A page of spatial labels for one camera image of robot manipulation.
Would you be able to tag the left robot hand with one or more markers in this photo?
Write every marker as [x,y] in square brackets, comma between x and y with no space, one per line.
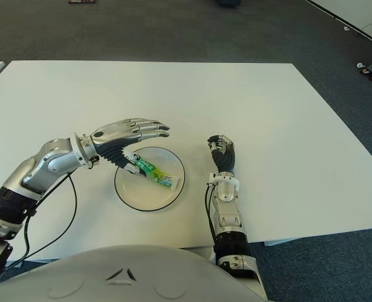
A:
[117,135]

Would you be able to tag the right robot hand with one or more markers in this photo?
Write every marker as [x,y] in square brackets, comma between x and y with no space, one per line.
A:
[225,157]

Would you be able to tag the green toothpaste tube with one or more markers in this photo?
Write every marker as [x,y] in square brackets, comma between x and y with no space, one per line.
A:
[154,176]

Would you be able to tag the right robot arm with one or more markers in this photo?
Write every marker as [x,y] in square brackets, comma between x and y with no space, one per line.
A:
[230,217]

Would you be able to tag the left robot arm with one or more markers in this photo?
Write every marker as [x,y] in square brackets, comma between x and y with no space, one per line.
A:
[41,166]

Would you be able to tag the white plate with black rim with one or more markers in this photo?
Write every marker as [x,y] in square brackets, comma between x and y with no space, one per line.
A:
[142,196]

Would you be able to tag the red and black floor object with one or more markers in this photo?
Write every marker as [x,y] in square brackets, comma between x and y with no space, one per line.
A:
[81,1]

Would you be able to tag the grey robot torso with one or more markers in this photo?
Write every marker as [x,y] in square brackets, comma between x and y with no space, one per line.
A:
[126,277]

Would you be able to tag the white board with black edge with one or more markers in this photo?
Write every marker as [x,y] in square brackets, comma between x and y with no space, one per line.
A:
[358,12]

